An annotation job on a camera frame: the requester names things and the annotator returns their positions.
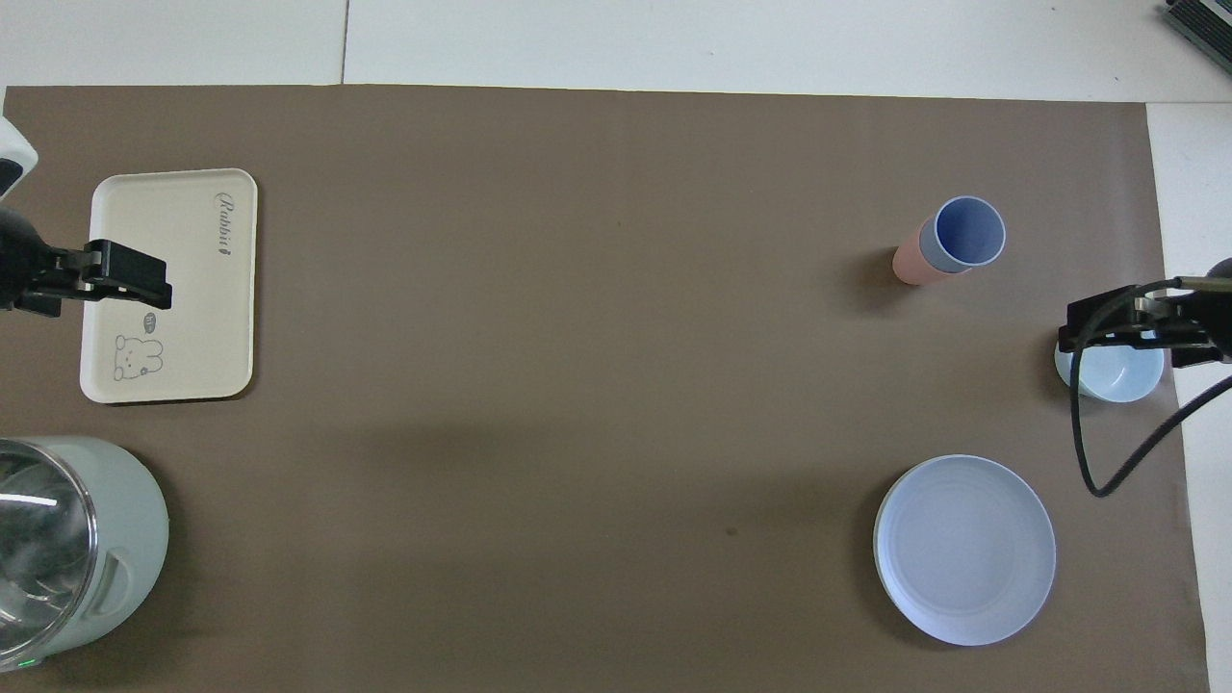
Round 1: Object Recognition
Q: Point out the glass pot lid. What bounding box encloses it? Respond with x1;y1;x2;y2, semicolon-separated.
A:
0;443;99;665

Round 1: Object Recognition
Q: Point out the blue plastic cup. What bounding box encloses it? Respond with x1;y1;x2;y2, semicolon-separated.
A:
918;195;1007;275

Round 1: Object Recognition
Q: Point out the light blue bowl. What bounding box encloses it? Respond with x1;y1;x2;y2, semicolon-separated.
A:
1054;342;1166;403

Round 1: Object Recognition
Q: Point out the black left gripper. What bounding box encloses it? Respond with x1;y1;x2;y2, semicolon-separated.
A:
0;207;174;319

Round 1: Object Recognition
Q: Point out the pale blue plate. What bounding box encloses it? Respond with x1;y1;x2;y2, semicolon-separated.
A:
873;454;1058;647

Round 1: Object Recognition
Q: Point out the mint green electric pot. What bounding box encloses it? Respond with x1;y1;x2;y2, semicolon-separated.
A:
0;436;171;673

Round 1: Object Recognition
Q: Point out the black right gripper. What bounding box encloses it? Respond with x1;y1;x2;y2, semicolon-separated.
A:
1058;256;1232;368

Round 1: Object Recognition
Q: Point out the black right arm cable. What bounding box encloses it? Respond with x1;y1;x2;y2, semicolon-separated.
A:
1070;277;1232;499

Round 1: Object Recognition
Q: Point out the dark grey ridged device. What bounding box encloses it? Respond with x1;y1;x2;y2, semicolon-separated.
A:
1160;0;1232;51

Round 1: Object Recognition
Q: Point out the brown table mat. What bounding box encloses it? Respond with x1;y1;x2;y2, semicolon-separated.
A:
0;85;1212;693

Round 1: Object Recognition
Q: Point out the cream rabbit print tray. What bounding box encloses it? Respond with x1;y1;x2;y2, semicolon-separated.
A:
79;168;259;404

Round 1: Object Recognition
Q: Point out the pink plastic cup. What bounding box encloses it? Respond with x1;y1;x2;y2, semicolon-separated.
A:
892;229;949;287

